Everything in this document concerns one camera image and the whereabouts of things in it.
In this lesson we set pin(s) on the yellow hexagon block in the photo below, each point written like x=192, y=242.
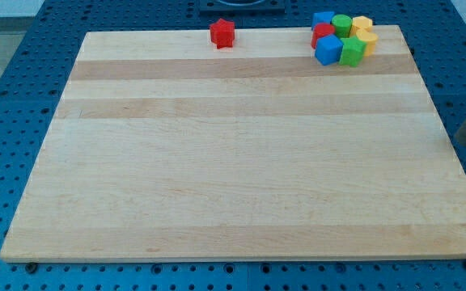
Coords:
x=360, y=22

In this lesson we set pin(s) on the yellow cylinder block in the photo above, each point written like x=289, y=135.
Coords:
x=369, y=38

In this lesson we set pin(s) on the green star block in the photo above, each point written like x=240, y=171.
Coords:
x=352, y=52

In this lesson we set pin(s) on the blue cube block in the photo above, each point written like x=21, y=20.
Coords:
x=328, y=50

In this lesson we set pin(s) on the green cylinder block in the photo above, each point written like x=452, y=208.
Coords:
x=342, y=24

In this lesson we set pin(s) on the red cylinder block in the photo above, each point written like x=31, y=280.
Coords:
x=321, y=30

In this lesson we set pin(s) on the blue block at back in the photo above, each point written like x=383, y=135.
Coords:
x=321, y=17

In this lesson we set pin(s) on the red star block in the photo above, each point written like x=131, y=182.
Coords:
x=222, y=33

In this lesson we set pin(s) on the large wooden board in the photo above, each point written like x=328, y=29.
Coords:
x=166, y=149

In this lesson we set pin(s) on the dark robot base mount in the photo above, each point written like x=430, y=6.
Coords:
x=240, y=6

